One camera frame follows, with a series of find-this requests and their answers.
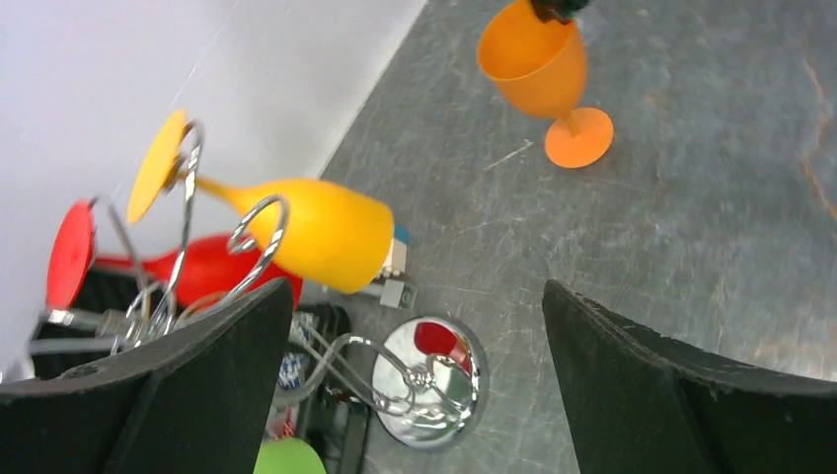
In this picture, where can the grey white blue brick toy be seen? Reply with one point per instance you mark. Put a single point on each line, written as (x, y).
(396, 292)

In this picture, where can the red plastic wine glass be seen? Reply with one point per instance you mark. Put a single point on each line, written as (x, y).
(208, 267)

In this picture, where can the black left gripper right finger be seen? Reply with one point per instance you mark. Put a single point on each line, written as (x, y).
(640, 402)

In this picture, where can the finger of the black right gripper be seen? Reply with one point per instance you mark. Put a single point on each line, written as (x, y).
(562, 11)

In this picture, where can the yellow plastic wine glass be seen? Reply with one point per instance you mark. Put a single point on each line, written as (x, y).
(334, 236)

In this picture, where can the black poker chip case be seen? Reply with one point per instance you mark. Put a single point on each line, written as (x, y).
(332, 420)

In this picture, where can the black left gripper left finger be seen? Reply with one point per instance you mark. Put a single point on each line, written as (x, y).
(193, 401)

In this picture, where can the chrome wire glass rack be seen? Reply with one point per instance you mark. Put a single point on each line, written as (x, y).
(427, 382)

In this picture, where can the orange plastic wine glass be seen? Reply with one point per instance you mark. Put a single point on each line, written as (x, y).
(537, 61)

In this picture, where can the green plastic wine glass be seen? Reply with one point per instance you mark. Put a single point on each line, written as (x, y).
(289, 455)

